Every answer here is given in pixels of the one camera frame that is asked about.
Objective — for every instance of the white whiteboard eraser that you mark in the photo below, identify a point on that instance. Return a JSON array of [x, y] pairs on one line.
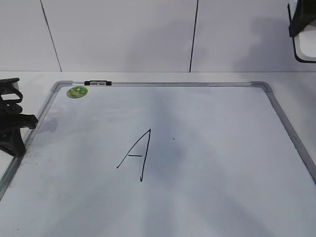
[[304, 43]]

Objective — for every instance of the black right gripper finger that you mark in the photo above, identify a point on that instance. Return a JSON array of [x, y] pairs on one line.
[[305, 13]]

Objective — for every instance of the black whiteboard hanger clip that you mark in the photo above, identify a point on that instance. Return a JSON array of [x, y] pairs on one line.
[[97, 83]]

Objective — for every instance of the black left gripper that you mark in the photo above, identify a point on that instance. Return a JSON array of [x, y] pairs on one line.
[[11, 141]]

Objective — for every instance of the green round magnet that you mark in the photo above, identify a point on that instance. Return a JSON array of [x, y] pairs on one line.
[[77, 92]]

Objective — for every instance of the white magnetic whiteboard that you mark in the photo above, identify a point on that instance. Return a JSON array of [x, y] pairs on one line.
[[161, 160]]

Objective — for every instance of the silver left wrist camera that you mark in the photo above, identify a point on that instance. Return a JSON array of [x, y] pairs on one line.
[[9, 86]]

